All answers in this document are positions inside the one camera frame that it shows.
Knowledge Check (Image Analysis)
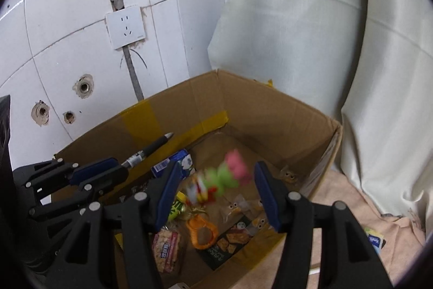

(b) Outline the blue and white tissue pack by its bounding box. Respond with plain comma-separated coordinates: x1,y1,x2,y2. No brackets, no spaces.
151,149,196,180

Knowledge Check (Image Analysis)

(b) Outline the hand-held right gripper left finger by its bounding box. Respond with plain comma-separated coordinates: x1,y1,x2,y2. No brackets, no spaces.
44,161,183,289

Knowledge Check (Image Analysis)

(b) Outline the brown cardboard box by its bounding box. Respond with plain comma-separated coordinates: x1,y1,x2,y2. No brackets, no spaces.
52,69,343,289

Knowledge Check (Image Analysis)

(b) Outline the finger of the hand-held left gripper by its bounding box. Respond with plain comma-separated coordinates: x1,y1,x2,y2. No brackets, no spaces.
14,158,120,196
30,166,130,222

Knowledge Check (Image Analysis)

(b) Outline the white curtain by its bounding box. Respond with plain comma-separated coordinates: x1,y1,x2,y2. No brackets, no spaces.
207,0,433,236

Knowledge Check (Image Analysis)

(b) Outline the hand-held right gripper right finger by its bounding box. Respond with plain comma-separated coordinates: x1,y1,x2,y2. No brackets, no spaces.
254,161,395,289

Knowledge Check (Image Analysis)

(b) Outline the white wall socket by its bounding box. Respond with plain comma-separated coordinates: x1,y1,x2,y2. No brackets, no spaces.
104,5,148,50

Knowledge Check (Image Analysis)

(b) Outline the red and yellow snack packet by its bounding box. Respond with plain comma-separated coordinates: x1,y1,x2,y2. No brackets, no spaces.
184,174,216,207

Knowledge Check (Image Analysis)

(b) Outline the peanut snack packet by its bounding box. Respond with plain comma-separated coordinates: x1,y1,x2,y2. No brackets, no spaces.
152,228,185,275

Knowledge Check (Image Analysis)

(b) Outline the clear cookie packet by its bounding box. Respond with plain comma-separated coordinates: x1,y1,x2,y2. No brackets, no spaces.
279,165,301,187
252,198,272,230
220,194,253,222

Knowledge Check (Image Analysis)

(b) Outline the green and yellow packet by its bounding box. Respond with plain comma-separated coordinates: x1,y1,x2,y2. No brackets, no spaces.
167,191,189,222

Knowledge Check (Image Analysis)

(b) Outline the green and pink plush toy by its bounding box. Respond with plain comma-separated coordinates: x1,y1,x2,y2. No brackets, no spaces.
203,149,253,199

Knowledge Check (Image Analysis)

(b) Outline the black pen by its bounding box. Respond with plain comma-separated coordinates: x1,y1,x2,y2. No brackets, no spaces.
121,132,175,170

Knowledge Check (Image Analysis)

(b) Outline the black cracker snack packet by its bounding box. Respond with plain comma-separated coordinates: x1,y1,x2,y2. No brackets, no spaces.
196,216,268,271

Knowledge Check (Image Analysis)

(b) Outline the blue and yellow tissue pack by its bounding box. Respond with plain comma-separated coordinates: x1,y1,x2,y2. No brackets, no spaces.
364,227,387,255

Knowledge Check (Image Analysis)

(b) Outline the orange ring toy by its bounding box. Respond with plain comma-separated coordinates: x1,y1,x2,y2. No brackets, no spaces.
186,213,220,250

